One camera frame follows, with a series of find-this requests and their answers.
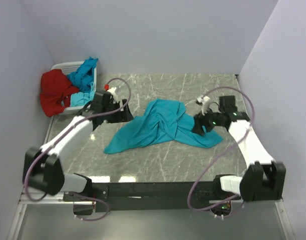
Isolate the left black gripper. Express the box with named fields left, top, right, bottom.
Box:
left=103, top=99, right=134, bottom=124

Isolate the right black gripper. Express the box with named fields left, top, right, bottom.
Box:
left=191, top=104, right=224, bottom=137

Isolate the teal t shirt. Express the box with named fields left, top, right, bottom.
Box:
left=67, top=57, right=98, bottom=107
left=104, top=99, right=223, bottom=154

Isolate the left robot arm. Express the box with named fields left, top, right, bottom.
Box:
left=23, top=87, right=133, bottom=201

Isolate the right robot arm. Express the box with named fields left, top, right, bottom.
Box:
left=192, top=95, right=286, bottom=202

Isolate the black mounting beam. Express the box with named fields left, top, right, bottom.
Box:
left=62, top=180, right=241, bottom=216

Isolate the white laundry basket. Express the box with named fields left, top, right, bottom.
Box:
left=51, top=61, right=97, bottom=115

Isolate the red t shirt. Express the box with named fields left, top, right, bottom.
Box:
left=40, top=69, right=79, bottom=118

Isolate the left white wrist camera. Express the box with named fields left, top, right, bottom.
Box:
left=104, top=84, right=120, bottom=99

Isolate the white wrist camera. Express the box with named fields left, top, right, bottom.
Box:
left=104, top=84, right=120, bottom=99
left=196, top=95, right=211, bottom=115

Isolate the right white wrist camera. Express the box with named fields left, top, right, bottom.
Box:
left=196, top=95, right=211, bottom=115

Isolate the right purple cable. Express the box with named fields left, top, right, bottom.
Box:
left=187, top=86, right=255, bottom=218

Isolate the aluminium rail frame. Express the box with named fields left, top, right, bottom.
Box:
left=7, top=189, right=293, bottom=240

